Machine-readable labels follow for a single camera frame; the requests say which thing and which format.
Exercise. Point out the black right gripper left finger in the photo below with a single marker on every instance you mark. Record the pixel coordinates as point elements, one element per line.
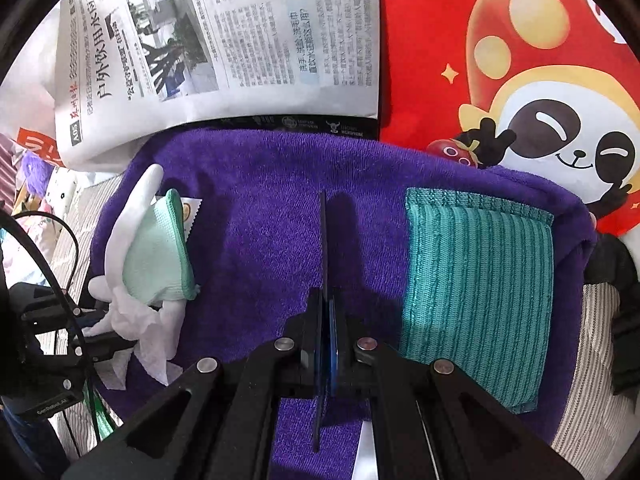
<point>217,420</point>

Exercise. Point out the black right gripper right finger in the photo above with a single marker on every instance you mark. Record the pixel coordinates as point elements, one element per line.
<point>432,421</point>

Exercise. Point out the white paper tissue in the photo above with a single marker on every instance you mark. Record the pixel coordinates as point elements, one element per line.
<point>155,333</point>

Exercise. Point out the green wet wipe sachet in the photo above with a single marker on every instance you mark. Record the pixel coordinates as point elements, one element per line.
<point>102,423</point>

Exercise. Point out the teal striped scrubbing pad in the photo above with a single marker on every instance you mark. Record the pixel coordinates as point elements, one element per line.
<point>480,290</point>

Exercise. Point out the white melamine sponge block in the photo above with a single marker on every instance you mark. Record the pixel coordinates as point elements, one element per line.
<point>365,466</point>

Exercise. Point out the striped grey bed sheet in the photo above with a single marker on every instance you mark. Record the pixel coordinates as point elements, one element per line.
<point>595,384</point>

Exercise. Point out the purple terry towel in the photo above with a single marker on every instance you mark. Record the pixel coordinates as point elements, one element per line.
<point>315,437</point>

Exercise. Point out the white Miniso plastic bag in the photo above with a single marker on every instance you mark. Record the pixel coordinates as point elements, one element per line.
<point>27,92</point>

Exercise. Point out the folded newspaper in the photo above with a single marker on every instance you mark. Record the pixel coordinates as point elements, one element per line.
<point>127,69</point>

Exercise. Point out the red panda paper bag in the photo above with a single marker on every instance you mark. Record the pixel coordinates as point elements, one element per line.
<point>550,86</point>

